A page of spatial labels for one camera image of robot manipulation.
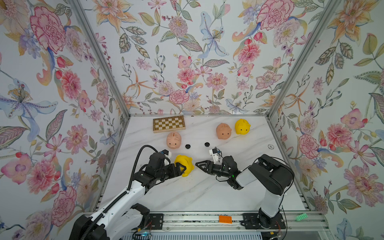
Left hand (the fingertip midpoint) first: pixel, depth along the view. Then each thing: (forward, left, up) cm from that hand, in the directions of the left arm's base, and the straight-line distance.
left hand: (183, 169), depth 79 cm
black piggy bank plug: (+23, -2, -12) cm, 26 cm away
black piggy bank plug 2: (+24, -15, -12) cm, 31 cm away
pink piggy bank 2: (+29, -26, -4) cm, 39 cm away
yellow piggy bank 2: (+33, -39, -4) cm, 51 cm away
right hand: (+5, -7, -5) cm, 10 cm away
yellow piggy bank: (+4, -1, +1) cm, 5 cm away
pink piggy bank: (+21, +7, -3) cm, 23 cm away
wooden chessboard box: (+41, +12, -11) cm, 44 cm away
